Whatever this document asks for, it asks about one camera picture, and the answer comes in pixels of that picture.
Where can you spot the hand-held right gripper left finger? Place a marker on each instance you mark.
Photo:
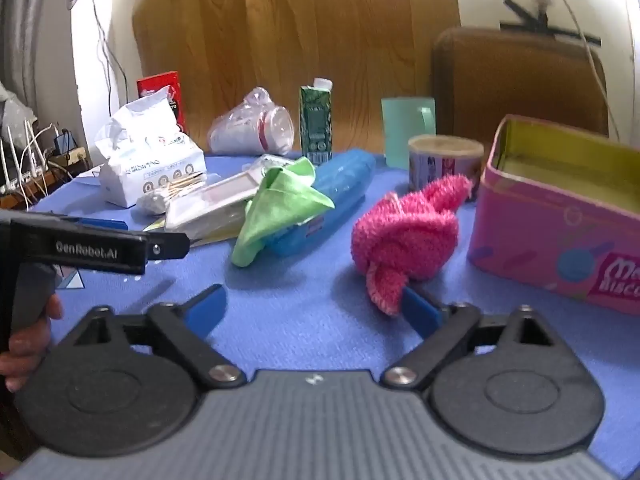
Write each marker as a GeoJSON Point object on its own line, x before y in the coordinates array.
{"type": "Point", "coordinates": [207, 306]}

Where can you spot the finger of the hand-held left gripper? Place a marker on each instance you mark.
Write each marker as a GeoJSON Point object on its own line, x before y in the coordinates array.
{"type": "Point", "coordinates": [100, 223]}
{"type": "Point", "coordinates": [170, 246]}

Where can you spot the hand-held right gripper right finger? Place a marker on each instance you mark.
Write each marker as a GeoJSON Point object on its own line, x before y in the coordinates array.
{"type": "Point", "coordinates": [420, 315]}

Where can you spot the pink fluffy towel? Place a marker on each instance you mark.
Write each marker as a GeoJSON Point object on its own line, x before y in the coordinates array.
{"type": "Point", "coordinates": [405, 240]}

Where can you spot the green microfiber cloth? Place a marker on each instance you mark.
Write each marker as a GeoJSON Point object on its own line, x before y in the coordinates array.
{"type": "Point", "coordinates": [275, 210]}

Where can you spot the pink tin box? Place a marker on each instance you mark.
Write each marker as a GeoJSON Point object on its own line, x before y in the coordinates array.
{"type": "Point", "coordinates": [525, 240]}

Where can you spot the blue transparent case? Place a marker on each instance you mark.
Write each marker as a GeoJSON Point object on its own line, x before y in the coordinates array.
{"type": "Point", "coordinates": [345, 180]}

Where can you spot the person's left hand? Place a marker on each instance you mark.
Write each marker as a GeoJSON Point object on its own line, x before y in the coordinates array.
{"type": "Point", "coordinates": [30, 345]}

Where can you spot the cotton swab pack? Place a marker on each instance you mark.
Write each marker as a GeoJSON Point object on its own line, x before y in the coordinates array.
{"type": "Point", "coordinates": [170, 192]}

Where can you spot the beige power strip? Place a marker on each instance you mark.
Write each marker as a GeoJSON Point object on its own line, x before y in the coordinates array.
{"type": "Point", "coordinates": [70, 157]}

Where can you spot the large white tissue pack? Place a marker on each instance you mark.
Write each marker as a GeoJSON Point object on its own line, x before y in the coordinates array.
{"type": "Point", "coordinates": [145, 160]}

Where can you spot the black charger adapter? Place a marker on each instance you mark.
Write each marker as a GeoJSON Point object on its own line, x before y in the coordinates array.
{"type": "Point", "coordinates": [62, 142]}

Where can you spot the blue tablecloth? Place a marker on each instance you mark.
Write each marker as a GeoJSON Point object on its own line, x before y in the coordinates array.
{"type": "Point", "coordinates": [300, 300]}

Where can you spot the bagged plastic cups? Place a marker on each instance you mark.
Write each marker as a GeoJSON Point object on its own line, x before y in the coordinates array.
{"type": "Point", "coordinates": [250, 130]}

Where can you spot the red box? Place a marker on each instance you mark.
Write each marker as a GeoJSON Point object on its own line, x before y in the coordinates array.
{"type": "Point", "coordinates": [160, 82]}

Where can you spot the round peanut can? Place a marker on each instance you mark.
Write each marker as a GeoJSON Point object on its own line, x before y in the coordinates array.
{"type": "Point", "coordinates": [440, 160]}

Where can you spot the green drink carton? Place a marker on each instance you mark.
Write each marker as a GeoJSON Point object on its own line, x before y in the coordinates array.
{"type": "Point", "coordinates": [315, 125]}

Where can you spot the pale green mug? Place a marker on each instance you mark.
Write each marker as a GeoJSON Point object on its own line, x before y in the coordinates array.
{"type": "Point", "coordinates": [400, 125]}

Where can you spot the grey curtain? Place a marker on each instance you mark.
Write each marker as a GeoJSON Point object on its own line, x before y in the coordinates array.
{"type": "Point", "coordinates": [30, 35]}

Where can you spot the brown chair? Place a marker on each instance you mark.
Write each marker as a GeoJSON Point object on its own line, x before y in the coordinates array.
{"type": "Point", "coordinates": [520, 85]}

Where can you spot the wooden board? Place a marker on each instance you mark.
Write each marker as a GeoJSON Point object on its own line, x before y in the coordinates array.
{"type": "Point", "coordinates": [300, 25]}

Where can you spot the black tape cross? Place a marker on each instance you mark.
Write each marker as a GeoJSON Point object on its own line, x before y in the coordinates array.
{"type": "Point", "coordinates": [545, 27]}

